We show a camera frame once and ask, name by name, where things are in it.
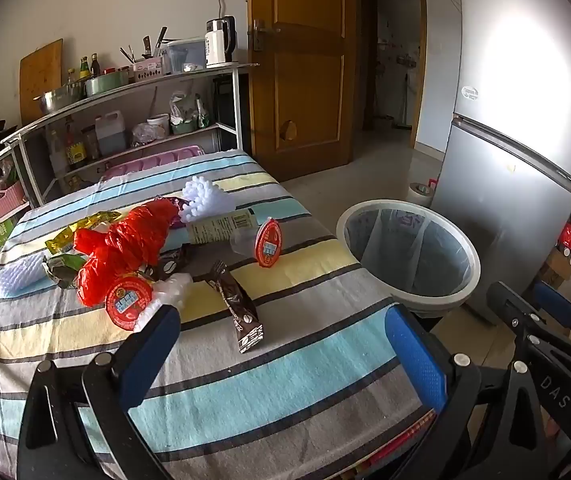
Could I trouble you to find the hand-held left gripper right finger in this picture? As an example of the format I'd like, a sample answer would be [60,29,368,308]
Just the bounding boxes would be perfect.
[385,305,559,480]

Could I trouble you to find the clear plastic bottle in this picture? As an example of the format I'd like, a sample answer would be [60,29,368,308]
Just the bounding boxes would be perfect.
[48,130,68,176]

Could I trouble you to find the white jug with dark liquid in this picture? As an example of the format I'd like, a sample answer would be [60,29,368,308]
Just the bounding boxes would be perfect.
[95,111,127,157]

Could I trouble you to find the cardboard box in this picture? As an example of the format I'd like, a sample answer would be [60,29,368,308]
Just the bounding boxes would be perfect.
[540,246,571,286]

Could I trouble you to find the low white shelf rack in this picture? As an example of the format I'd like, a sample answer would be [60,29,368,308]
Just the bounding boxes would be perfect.
[0,127,36,261]

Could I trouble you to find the clear plastic storage container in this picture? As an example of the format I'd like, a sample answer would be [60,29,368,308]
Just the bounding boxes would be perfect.
[160,37,207,75]

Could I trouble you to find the wooden cutting board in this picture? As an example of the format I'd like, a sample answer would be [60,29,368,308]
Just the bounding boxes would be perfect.
[19,39,64,126]

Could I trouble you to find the green cooking pot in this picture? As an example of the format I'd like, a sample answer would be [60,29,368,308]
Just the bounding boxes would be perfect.
[84,71,130,97]

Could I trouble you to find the pink storage box lid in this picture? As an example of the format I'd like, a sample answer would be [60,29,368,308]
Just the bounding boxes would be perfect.
[102,142,206,181]

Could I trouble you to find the tall white shelf rack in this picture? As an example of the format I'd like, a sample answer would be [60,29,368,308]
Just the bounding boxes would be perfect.
[2,62,261,206]

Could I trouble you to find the brown coffee sachet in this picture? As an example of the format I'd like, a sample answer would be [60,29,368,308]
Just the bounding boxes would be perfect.
[205,260,266,355]
[152,245,191,281]

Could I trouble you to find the brown glass jar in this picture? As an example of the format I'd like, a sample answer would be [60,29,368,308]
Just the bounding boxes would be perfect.
[81,126,101,161]

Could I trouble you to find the pale green packet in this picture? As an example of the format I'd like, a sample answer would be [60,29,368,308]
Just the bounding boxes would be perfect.
[185,209,258,246]

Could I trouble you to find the white trash bin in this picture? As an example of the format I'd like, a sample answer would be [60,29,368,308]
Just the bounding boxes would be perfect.
[335,199,482,318]

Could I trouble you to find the pink utensil holder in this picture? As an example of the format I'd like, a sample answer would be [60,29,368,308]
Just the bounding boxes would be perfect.
[132,57,168,82]

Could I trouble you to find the red plastic bag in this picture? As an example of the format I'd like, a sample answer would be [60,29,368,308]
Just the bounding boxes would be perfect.
[72,198,178,308]

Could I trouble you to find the gold snack wrapper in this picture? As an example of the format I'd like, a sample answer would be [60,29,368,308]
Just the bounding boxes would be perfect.
[45,210,121,254]

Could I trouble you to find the pink woven basket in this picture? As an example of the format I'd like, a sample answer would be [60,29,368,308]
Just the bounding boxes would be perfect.
[0,180,26,221]

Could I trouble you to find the striped tablecloth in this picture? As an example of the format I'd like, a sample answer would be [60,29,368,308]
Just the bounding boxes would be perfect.
[0,149,439,480]

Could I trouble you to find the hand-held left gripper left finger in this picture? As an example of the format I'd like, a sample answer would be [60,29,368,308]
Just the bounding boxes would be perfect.
[15,304,182,480]

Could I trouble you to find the silver refrigerator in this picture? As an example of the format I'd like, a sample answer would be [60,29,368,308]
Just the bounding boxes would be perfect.
[430,0,571,326]

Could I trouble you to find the wooden door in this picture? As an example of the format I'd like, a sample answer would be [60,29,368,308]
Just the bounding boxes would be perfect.
[246,0,361,183]

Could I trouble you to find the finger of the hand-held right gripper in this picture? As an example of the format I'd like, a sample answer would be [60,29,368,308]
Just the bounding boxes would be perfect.
[488,281,571,461]
[533,281,571,346]

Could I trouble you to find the white plastic tub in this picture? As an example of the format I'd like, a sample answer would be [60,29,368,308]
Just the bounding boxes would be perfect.
[146,114,171,138]

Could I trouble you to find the green snack wrapper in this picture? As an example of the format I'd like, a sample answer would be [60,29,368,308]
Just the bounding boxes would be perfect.
[45,253,86,288]

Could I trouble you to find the white electric kettle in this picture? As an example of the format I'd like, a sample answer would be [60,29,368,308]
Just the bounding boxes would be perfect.
[205,16,238,69]

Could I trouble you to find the steel mixing bowl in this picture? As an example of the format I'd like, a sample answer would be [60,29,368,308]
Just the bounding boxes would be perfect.
[32,85,86,115]

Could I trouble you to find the red jelly cup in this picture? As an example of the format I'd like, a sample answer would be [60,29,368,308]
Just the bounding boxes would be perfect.
[254,216,284,267]
[104,274,155,330]

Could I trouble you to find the white bags in bowl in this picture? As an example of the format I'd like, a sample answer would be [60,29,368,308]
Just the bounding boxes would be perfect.
[169,91,201,123]

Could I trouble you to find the crumpled white plastic bag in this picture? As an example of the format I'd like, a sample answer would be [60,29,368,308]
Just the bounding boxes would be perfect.
[135,274,193,333]

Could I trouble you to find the yellow label sauce bottle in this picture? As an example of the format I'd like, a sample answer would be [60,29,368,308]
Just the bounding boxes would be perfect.
[62,120,88,168]

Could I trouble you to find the crumpled clear plastic bag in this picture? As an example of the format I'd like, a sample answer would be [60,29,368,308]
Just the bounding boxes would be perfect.
[132,122,158,148]

